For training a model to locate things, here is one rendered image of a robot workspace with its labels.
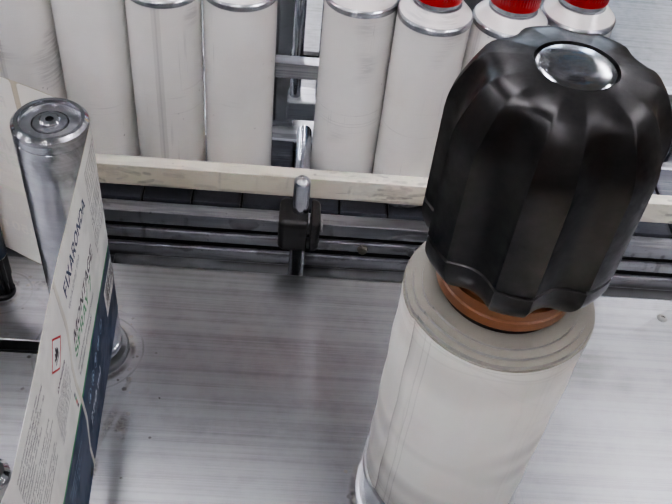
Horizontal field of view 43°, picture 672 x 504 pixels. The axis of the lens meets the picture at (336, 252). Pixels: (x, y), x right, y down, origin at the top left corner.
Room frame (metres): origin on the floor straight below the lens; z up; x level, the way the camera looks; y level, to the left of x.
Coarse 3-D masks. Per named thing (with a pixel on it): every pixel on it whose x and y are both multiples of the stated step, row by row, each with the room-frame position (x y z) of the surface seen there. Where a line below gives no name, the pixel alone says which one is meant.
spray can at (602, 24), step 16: (544, 0) 0.56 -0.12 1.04; (560, 0) 0.55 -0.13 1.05; (576, 0) 0.53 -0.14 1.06; (592, 0) 0.53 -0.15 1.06; (608, 0) 0.54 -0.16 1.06; (560, 16) 0.53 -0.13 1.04; (576, 16) 0.53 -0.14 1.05; (592, 16) 0.53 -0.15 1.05; (608, 16) 0.54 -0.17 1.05; (592, 32) 0.52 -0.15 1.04; (608, 32) 0.53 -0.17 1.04
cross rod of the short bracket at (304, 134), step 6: (300, 126) 0.55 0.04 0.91; (306, 126) 0.55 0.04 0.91; (300, 132) 0.54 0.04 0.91; (306, 132) 0.54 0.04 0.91; (300, 138) 0.53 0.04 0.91; (306, 138) 0.53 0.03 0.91; (300, 144) 0.53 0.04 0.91; (306, 144) 0.53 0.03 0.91; (300, 150) 0.52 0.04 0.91; (306, 150) 0.52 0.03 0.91; (300, 156) 0.51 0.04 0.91; (306, 156) 0.51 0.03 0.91; (300, 162) 0.50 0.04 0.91; (306, 162) 0.50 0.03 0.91; (306, 168) 0.50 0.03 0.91
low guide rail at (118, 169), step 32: (96, 160) 0.47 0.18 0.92; (128, 160) 0.48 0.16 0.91; (160, 160) 0.48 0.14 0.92; (192, 160) 0.49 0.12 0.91; (256, 192) 0.48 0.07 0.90; (288, 192) 0.48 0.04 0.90; (320, 192) 0.48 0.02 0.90; (352, 192) 0.48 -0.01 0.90; (384, 192) 0.49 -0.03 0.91; (416, 192) 0.49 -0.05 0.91
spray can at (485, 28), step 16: (496, 0) 0.52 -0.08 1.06; (512, 0) 0.51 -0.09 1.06; (528, 0) 0.51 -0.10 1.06; (480, 16) 0.52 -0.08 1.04; (496, 16) 0.52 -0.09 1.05; (512, 16) 0.51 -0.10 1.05; (528, 16) 0.52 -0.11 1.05; (544, 16) 0.53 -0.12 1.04; (480, 32) 0.51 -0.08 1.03; (496, 32) 0.51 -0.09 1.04; (512, 32) 0.51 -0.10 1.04; (480, 48) 0.51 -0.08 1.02; (464, 64) 0.52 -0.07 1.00
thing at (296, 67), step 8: (280, 56) 0.57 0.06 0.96; (288, 56) 0.57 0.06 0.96; (296, 56) 0.57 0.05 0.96; (280, 64) 0.56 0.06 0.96; (288, 64) 0.56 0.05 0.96; (296, 64) 0.56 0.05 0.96; (304, 64) 0.56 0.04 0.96; (312, 64) 0.56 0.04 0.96; (280, 72) 0.56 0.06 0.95; (288, 72) 0.56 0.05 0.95; (296, 72) 0.56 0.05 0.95; (304, 72) 0.56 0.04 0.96; (312, 72) 0.56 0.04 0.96
